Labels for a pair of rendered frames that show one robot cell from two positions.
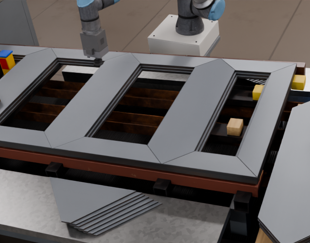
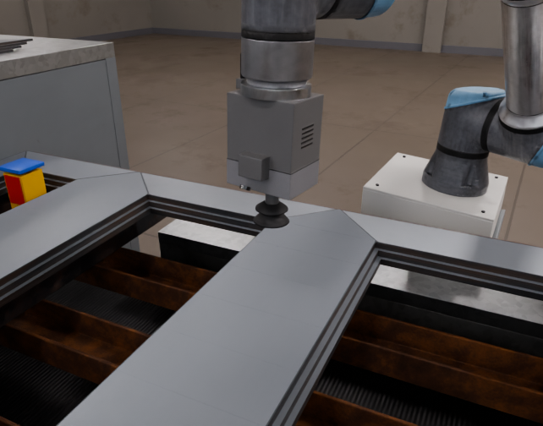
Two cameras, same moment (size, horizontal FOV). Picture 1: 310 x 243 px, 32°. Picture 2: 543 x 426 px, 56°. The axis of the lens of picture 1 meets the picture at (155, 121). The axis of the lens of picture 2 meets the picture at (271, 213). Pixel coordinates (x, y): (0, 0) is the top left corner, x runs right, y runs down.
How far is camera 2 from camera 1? 174 cm
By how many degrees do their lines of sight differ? 9
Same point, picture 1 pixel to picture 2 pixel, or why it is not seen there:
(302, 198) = not seen: outside the picture
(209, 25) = (494, 183)
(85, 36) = (246, 106)
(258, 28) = not seen: hidden behind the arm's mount
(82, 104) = (189, 362)
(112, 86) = (299, 304)
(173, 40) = (425, 201)
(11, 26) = (75, 125)
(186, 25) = (457, 172)
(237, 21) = not seen: hidden behind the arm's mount
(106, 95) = (281, 336)
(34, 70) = (76, 216)
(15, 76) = (20, 225)
